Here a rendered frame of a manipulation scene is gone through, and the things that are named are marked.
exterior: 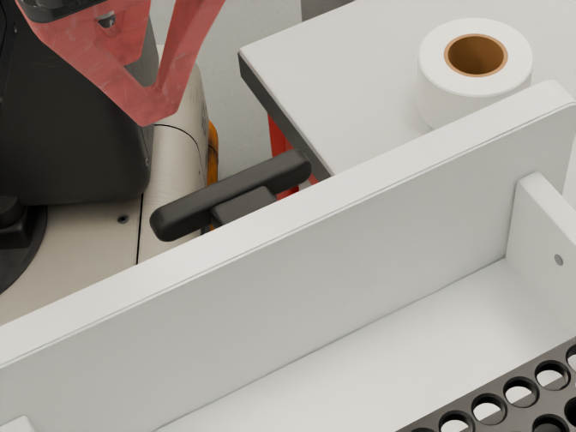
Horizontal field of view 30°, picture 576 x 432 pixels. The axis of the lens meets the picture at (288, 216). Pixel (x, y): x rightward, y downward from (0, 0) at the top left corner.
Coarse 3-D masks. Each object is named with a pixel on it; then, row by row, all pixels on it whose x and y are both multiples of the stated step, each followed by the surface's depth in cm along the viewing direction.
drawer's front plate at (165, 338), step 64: (448, 128) 45; (512, 128) 44; (320, 192) 43; (384, 192) 43; (448, 192) 45; (512, 192) 48; (192, 256) 41; (256, 256) 42; (320, 256) 44; (384, 256) 46; (448, 256) 49; (64, 320) 40; (128, 320) 41; (192, 320) 43; (256, 320) 45; (320, 320) 47; (0, 384) 40; (64, 384) 42; (128, 384) 44; (192, 384) 46
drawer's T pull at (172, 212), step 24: (264, 168) 46; (288, 168) 46; (312, 168) 47; (216, 192) 45; (240, 192) 45; (264, 192) 45; (168, 216) 45; (192, 216) 45; (216, 216) 45; (240, 216) 45; (168, 240) 45
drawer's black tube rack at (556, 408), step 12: (552, 384) 43; (564, 384) 43; (528, 396) 43; (564, 396) 40; (552, 408) 39; (564, 408) 39; (480, 420) 42; (492, 420) 42; (528, 420) 39; (540, 420) 39; (552, 420) 39; (564, 420) 39
